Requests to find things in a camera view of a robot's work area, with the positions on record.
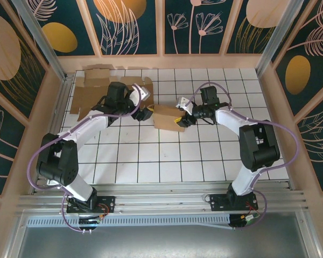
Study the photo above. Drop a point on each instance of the wall panel peach circle grass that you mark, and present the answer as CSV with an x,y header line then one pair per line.
x,y
261,13

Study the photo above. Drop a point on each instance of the wall panel single flower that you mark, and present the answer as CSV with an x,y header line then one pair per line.
x,y
2,139

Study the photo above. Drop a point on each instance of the brown cardboard box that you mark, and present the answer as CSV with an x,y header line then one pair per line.
x,y
94,78
167,118

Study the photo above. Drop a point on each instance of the wall panel pink feather leaves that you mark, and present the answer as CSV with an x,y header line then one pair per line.
x,y
317,139

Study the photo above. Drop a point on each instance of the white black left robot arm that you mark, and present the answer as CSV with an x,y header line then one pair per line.
x,y
59,161

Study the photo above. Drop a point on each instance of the wall panel yellow oval feather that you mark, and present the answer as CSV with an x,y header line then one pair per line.
x,y
297,75

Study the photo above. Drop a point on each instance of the aluminium side rail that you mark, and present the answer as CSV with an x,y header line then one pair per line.
x,y
59,107

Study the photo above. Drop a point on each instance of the wall panel large peach circle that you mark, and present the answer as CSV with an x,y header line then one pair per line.
x,y
2,53

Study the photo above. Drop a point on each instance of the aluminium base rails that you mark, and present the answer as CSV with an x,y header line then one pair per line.
x,y
161,200

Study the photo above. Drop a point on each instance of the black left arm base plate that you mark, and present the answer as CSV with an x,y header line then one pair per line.
x,y
109,204

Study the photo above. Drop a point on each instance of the wall panel pink flowers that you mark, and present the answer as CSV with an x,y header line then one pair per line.
x,y
183,43

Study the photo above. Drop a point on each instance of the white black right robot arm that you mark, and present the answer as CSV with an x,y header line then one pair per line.
x,y
258,145

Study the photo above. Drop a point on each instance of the wall panel yellow oval leaf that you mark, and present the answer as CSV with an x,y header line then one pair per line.
x,y
59,37

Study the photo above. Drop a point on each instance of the grey metal sheet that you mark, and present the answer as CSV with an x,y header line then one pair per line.
x,y
161,244

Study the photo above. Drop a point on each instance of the wall panel orange circle leaves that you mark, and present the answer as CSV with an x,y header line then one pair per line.
x,y
118,10

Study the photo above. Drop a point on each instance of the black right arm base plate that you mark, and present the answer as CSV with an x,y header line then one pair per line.
x,y
218,203

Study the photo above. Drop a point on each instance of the aluminium corner post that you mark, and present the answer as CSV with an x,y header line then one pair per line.
x,y
278,35
43,40

